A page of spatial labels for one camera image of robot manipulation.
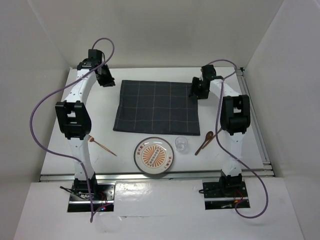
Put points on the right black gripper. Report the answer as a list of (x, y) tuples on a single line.
[(201, 95)]

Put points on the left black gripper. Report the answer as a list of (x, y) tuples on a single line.
[(110, 79)]

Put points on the brown wooden spoon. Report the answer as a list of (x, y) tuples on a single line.
[(208, 137)]

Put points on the copper knife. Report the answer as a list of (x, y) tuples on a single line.
[(207, 143)]

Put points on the clear glass cup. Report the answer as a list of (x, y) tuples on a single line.
[(181, 144)]

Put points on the dark checked cloth placemat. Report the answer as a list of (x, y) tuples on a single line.
[(158, 108)]

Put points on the white plate orange sunburst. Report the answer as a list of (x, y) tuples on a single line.
[(154, 156)]

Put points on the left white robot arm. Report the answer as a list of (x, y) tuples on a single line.
[(74, 120)]

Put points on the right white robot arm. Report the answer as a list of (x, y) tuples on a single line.
[(234, 119)]

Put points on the copper fork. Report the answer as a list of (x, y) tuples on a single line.
[(92, 140)]

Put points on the aluminium rail right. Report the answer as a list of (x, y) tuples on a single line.
[(268, 170)]

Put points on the aluminium rail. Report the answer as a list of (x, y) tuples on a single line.
[(268, 170), (138, 176)]

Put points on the aluminium rail front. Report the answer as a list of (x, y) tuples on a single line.
[(138, 176)]

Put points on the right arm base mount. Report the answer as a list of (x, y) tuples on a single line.
[(218, 196)]

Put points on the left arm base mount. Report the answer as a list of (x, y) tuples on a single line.
[(102, 199)]

